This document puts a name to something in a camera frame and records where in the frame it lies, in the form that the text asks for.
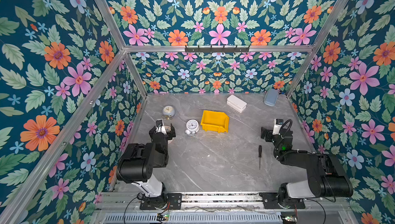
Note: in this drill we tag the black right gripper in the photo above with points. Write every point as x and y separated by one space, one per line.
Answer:
265 131

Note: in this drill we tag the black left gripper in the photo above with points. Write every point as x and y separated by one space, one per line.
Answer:
169 134

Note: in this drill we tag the black handled screwdriver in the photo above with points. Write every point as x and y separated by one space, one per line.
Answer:
260 155

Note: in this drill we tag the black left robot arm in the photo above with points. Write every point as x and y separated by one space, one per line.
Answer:
138 161

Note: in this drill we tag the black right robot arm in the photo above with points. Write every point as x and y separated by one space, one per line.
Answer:
325 176

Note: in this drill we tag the yellow plastic bin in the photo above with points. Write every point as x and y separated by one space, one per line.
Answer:
215 121

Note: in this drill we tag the grey-blue round clock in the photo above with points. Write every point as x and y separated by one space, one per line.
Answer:
168 112

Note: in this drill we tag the white alarm clock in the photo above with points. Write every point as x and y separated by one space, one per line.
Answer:
192 128

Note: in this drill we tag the grey-blue pouch case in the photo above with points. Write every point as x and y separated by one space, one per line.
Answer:
271 97

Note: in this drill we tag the white rectangular box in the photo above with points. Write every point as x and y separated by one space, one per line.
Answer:
236 103

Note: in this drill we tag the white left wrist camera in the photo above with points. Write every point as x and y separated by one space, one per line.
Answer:
158 126

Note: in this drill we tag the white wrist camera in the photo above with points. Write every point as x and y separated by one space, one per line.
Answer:
158 126
278 123

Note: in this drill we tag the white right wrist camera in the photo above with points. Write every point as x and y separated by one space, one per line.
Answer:
278 123

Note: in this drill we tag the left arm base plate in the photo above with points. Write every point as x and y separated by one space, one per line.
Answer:
168 201

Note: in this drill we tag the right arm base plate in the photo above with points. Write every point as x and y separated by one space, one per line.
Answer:
278 201

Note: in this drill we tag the aluminium front rail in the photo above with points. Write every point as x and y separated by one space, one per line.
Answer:
212 202

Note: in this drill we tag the white ribbed cable duct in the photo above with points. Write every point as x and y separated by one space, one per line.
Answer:
193 218

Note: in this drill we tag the black hook rail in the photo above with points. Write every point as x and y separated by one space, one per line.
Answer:
217 49

